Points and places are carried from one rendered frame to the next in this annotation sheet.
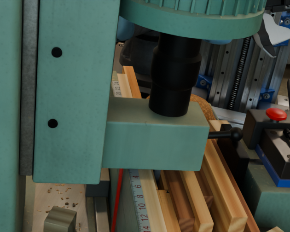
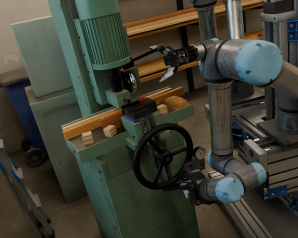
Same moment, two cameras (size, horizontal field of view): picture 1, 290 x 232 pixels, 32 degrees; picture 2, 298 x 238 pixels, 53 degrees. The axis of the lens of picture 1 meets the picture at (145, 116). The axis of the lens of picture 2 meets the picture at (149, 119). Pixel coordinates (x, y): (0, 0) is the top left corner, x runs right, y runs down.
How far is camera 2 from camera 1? 144 cm
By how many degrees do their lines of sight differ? 68
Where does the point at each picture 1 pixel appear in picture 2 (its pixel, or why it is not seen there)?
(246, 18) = (99, 65)
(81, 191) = not seen: hidden behind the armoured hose
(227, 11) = (95, 63)
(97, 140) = (98, 93)
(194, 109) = (123, 91)
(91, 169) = (100, 100)
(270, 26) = (170, 71)
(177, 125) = (112, 93)
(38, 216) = not seen: hidden behind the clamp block
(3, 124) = (82, 85)
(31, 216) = not seen: hidden behind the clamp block
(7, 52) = (78, 70)
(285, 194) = (123, 119)
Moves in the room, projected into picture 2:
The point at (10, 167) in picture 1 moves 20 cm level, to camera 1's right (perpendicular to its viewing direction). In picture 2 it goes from (85, 95) to (90, 106)
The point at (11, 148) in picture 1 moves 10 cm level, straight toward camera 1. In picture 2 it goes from (84, 90) to (65, 97)
